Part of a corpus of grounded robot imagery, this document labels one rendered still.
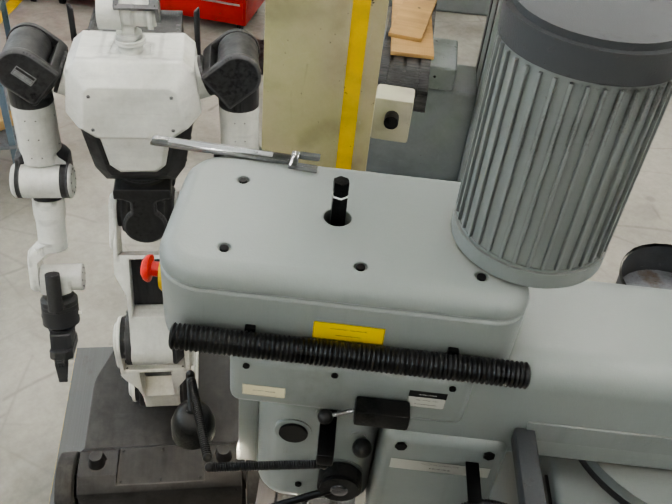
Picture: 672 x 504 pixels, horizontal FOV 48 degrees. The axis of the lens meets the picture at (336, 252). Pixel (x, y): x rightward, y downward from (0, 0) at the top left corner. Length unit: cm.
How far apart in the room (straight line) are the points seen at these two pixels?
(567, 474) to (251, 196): 64
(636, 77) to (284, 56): 211
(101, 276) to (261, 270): 285
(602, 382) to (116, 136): 108
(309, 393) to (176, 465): 127
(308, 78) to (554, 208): 204
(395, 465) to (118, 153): 91
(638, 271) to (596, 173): 253
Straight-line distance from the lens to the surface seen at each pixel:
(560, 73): 80
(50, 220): 188
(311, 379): 105
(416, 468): 120
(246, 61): 163
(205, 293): 94
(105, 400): 250
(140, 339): 198
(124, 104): 163
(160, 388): 227
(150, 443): 238
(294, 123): 295
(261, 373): 105
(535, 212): 89
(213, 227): 98
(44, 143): 179
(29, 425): 322
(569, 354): 109
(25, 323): 359
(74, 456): 237
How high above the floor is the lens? 251
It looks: 41 degrees down
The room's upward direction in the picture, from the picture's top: 7 degrees clockwise
